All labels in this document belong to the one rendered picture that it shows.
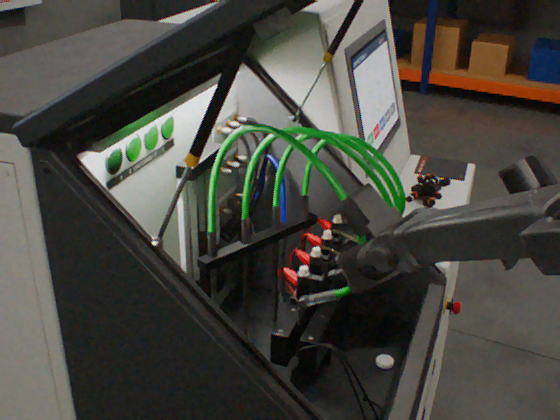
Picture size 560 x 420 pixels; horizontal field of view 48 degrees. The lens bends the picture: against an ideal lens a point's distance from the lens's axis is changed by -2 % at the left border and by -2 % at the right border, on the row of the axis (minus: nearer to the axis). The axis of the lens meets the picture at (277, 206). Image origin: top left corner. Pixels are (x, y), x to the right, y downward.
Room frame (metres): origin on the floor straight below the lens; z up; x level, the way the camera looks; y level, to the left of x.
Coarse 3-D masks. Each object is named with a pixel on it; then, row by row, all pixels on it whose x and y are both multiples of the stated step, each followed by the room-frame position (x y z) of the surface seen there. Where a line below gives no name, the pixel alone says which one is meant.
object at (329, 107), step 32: (320, 0) 1.62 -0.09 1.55; (352, 0) 1.73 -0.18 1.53; (384, 0) 2.04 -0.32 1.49; (288, 32) 1.46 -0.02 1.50; (320, 32) 1.44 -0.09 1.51; (352, 32) 1.66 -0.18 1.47; (256, 64) 1.49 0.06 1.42; (288, 64) 1.46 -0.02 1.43; (320, 64) 1.44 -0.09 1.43; (288, 96) 1.46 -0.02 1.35; (320, 96) 1.44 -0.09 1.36; (320, 128) 1.44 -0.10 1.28; (352, 128) 1.51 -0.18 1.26; (352, 160) 1.45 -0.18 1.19; (448, 288) 1.47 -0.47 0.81; (448, 320) 1.92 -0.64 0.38
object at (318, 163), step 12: (240, 132) 1.08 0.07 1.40; (264, 132) 1.04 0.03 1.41; (276, 132) 1.02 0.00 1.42; (228, 144) 1.10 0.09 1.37; (300, 144) 0.99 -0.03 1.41; (312, 156) 0.97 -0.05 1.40; (216, 168) 1.12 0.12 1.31; (324, 168) 0.95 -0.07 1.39; (216, 180) 1.13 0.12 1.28; (336, 180) 0.94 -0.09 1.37; (216, 192) 1.14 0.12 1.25; (336, 192) 0.93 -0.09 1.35; (360, 240) 0.89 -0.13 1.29; (348, 288) 0.90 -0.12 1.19
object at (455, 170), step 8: (424, 160) 1.98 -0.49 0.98; (432, 160) 1.98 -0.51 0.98; (440, 160) 1.99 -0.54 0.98; (448, 160) 1.99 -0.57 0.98; (416, 168) 1.91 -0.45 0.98; (424, 168) 1.91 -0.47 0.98; (432, 168) 1.91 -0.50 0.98; (440, 168) 1.92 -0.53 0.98; (448, 168) 1.92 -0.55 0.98; (456, 168) 1.92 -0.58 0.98; (464, 168) 1.92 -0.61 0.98; (440, 176) 1.85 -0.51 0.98; (448, 176) 1.85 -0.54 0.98; (456, 176) 1.85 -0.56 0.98; (464, 176) 1.86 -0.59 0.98
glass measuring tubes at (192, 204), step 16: (208, 144) 1.29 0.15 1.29; (208, 160) 1.23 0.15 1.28; (176, 176) 1.18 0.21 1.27; (192, 176) 1.17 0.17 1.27; (208, 176) 1.25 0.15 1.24; (192, 192) 1.18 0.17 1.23; (208, 192) 1.25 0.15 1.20; (192, 208) 1.18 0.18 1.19; (192, 224) 1.18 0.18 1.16; (192, 240) 1.18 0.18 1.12; (192, 256) 1.18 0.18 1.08; (192, 272) 1.18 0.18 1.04; (208, 272) 1.25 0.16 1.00; (208, 288) 1.23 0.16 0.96
